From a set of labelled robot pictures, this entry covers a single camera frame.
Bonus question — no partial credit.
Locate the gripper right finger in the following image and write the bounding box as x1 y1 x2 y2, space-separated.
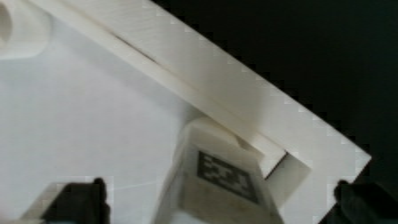
322 180 398 224

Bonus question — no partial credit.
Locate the white table leg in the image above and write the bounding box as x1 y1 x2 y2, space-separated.
151 118 285 224

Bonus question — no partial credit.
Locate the white square tabletop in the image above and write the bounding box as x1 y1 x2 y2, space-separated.
0 0 370 224

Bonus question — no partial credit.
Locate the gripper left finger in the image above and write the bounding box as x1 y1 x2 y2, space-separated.
23 176 114 224

